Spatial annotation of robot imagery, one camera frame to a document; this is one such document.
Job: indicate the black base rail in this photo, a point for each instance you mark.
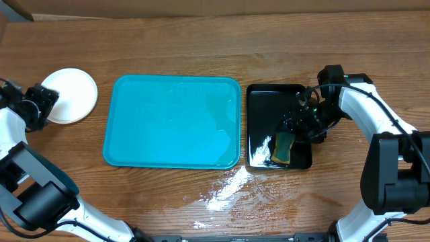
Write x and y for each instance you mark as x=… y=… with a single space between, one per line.
x=297 y=237

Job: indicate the teal plastic tray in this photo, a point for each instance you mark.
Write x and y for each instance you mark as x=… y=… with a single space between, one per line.
x=174 y=122

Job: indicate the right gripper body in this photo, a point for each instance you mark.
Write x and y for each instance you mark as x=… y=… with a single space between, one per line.
x=314 y=122

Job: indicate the white plate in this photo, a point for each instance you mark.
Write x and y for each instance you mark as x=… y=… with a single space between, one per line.
x=77 y=95

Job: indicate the black rectangular tray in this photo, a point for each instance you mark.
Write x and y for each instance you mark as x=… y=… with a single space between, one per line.
x=266 y=104

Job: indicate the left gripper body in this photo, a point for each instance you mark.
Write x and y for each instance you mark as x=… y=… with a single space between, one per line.
x=39 y=104

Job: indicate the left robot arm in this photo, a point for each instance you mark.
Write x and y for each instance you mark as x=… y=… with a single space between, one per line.
x=37 y=197

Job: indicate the yellow green sponge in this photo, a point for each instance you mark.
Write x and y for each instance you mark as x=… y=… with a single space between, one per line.
x=283 y=145

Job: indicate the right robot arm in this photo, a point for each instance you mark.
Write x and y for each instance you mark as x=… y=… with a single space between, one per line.
x=395 y=177

